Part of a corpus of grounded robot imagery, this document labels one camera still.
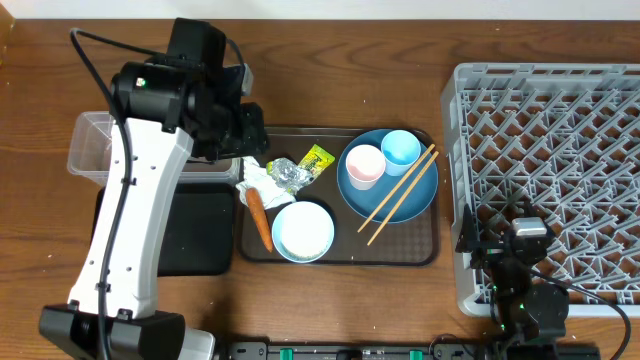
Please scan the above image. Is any pink cup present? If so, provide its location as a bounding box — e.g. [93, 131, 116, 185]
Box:
[346, 144, 386, 191]

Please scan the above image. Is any upper wooden chopstick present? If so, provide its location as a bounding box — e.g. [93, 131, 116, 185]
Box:
[357, 144, 439, 243]

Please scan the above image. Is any light blue bowl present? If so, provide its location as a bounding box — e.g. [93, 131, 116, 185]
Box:
[271, 201, 335, 264]

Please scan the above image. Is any orange carrot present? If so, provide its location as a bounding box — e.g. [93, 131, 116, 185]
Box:
[245, 188, 274, 253]

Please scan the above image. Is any clear plastic bin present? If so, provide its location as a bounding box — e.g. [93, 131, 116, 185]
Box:
[67, 111, 241, 186]

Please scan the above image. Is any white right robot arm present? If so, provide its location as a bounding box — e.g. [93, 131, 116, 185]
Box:
[455, 205, 569, 359]

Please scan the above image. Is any wooden chopstick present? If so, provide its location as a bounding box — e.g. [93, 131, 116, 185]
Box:
[357, 144, 439, 243]
[358, 151, 439, 246]

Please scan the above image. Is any brown serving tray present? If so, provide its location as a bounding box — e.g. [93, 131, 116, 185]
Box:
[257, 127, 440, 267]

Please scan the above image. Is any light blue cup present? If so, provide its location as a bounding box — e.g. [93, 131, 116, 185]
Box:
[380, 130, 422, 176]

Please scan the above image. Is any black waste tray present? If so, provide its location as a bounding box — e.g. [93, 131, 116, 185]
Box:
[88, 181, 236, 277]

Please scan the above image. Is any yellow snack wrapper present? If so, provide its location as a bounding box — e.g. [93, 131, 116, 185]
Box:
[298, 144, 335, 178]

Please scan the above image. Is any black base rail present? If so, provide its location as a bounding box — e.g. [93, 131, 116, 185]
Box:
[213, 340, 601, 360]

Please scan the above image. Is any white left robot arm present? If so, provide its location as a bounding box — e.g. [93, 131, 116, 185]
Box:
[39, 18, 269, 359]

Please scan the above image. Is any grey dishwasher rack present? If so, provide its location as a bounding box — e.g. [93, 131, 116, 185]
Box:
[441, 63, 639, 317]

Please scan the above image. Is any aluminium foil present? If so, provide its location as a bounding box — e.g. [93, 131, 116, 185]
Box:
[266, 158, 313, 195]

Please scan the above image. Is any lower wooden chopstick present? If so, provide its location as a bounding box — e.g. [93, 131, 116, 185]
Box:
[358, 151, 439, 246]

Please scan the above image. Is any white napkin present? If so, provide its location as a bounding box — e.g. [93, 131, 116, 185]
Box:
[235, 156, 295, 210]

